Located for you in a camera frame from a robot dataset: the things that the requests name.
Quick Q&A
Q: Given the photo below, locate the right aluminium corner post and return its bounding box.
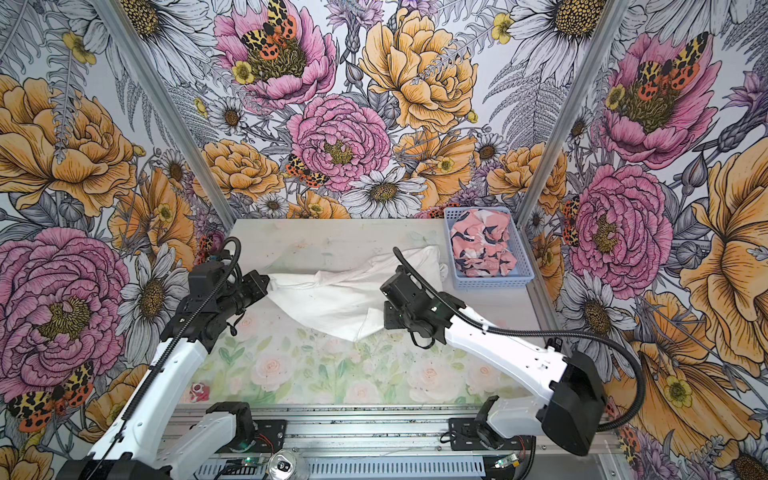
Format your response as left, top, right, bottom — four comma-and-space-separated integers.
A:
515, 0, 631, 226

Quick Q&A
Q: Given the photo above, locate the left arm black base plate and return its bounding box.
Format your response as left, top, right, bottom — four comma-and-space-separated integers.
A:
216, 419, 288, 454

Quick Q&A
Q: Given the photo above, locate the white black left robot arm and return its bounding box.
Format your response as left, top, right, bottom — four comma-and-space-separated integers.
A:
57, 262, 269, 479

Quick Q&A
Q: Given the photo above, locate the grey slotted cable duct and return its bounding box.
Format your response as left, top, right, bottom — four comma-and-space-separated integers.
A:
190, 455, 486, 479

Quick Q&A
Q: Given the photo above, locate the aluminium corner post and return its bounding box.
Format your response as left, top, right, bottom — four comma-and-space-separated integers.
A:
94, 1, 236, 232
515, 0, 631, 226

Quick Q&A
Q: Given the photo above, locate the silver round can top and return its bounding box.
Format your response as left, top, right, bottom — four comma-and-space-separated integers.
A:
266, 449, 310, 480

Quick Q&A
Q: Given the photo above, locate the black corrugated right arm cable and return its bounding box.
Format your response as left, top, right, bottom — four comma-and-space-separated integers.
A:
392, 245, 647, 433

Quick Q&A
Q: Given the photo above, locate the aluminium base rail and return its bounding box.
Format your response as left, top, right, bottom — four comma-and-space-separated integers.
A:
157, 404, 619, 460

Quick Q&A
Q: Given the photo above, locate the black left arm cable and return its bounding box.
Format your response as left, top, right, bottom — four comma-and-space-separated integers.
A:
77, 236, 242, 480

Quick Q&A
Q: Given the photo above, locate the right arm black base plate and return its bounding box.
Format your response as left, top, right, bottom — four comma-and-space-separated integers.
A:
439, 417, 533, 452

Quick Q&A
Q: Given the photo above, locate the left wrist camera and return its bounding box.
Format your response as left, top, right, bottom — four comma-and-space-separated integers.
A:
188, 261, 226, 301

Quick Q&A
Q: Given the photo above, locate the pink patterned garment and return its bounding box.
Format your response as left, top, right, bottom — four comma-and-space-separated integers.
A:
449, 208, 517, 278

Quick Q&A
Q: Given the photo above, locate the left aluminium corner post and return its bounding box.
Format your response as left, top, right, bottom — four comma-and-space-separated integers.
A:
94, 1, 236, 232

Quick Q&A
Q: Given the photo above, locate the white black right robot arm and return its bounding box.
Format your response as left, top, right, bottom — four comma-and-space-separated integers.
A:
381, 267, 607, 456

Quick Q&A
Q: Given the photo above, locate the white t-shirt with robot print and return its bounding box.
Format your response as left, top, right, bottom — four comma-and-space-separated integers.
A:
263, 244, 450, 343

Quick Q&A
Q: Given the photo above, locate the light blue perforated laundry basket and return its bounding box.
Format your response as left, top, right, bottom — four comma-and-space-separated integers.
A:
444, 207, 534, 289

